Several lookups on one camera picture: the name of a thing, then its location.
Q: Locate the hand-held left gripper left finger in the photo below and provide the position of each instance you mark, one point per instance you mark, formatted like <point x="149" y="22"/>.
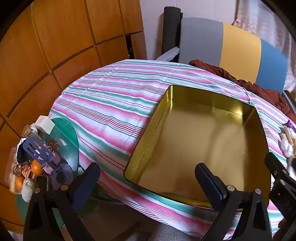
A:
<point x="84" y="185"/>

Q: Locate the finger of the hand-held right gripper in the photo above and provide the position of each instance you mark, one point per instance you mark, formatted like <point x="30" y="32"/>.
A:
<point x="275" y="168"/>

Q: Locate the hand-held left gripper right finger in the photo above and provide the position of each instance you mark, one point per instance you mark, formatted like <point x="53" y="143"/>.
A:
<point x="209" y="185"/>

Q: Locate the plastic-wrapped white balls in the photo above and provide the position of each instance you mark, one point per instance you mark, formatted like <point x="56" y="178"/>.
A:
<point x="286" y="147"/>

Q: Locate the purple snack packet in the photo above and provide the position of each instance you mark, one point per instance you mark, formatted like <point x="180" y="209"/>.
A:
<point x="291" y="125"/>

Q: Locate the gold metal tin box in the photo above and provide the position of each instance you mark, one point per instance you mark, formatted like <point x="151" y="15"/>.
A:
<point x="196" y="139"/>

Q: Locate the round grey-blue lid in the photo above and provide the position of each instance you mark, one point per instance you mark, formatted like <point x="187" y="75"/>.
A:
<point x="66" y="172"/>

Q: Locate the black phone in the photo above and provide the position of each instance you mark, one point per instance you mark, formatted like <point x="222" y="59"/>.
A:
<point x="42" y="183"/>

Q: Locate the green glass side table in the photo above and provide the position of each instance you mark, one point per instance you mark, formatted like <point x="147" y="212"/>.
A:
<point x="67" y="139"/>

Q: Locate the orange fruit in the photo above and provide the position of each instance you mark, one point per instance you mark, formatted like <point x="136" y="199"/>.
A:
<point x="37" y="167"/>
<point x="19" y="182"/>

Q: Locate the white cloth pouch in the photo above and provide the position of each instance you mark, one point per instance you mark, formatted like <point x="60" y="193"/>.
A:
<point x="27" y="187"/>

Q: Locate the blue slotted spatula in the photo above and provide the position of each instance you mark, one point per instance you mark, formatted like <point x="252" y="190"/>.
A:
<point x="37" y="148"/>

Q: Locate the grey fabric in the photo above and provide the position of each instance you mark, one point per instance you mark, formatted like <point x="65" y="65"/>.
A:
<point x="166" y="233"/>

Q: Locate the small white box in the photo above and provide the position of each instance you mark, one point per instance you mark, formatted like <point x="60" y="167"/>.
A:
<point x="45" y="124"/>

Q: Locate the glass jar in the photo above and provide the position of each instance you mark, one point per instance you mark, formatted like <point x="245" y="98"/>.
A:
<point x="26" y="131"/>

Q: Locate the dark red cloth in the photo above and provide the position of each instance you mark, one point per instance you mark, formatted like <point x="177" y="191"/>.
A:
<point x="261" y="89"/>

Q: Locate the striped pink green tablecloth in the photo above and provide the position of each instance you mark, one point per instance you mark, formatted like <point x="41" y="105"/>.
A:
<point x="111" y="104"/>

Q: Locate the grey yellow blue chair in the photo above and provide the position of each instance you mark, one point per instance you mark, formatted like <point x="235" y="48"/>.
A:
<point x="240" y="51"/>

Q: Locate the pale patterned curtain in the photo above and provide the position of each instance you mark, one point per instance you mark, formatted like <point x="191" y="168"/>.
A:
<point x="266" y="20"/>

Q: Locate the wooden wardrobe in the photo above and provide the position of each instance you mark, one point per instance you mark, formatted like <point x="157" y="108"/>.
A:
<point x="57" y="34"/>

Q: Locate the black rolled mat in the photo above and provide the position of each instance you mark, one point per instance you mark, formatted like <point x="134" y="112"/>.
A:
<point x="170" y="30"/>

